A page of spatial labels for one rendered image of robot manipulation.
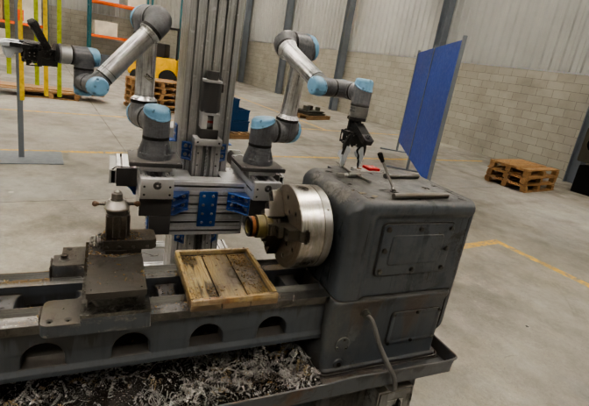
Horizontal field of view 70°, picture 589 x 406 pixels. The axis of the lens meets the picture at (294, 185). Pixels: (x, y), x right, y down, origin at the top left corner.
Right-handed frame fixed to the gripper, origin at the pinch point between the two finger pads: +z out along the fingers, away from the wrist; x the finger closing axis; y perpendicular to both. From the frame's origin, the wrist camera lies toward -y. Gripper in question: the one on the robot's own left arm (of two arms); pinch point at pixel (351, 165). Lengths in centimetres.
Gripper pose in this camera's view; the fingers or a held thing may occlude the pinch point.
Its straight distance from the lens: 177.6
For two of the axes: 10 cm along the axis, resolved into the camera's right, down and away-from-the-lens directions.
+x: -9.1, -0.2, -4.2
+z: -1.5, 9.5, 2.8
